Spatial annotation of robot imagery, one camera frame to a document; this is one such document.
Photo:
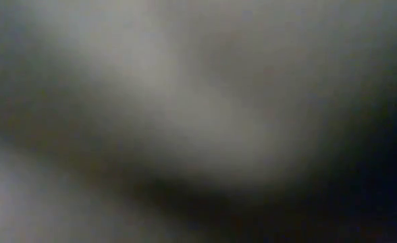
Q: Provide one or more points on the white mesh garment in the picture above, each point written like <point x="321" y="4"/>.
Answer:
<point x="185" y="118"/>

